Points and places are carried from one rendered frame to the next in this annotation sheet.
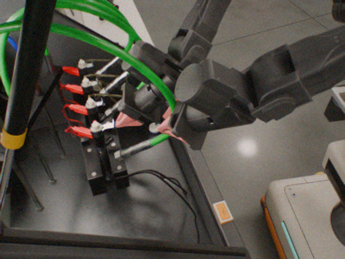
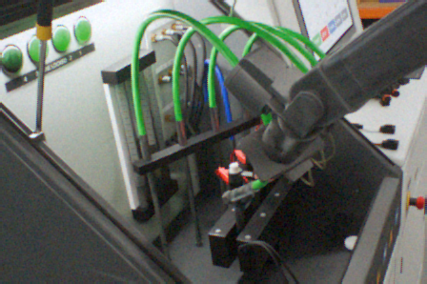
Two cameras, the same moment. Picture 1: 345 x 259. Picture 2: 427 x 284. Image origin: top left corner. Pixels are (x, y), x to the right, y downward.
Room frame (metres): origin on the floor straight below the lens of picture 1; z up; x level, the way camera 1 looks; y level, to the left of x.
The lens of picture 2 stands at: (-0.09, -0.44, 1.59)
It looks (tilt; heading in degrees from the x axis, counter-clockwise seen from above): 26 degrees down; 48
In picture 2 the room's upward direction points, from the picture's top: 8 degrees counter-clockwise
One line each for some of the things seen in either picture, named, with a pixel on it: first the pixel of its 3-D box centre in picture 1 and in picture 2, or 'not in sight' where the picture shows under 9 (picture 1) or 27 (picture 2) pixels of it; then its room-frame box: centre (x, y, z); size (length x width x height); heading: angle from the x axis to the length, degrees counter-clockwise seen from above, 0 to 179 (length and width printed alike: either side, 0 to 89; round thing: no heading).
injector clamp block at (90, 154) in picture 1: (101, 142); (265, 220); (0.63, 0.21, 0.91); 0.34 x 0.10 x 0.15; 18
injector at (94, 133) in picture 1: (107, 154); (244, 216); (0.52, 0.17, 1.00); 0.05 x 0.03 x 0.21; 108
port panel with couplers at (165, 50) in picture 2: not in sight; (172, 71); (0.67, 0.50, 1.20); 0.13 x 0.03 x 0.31; 18
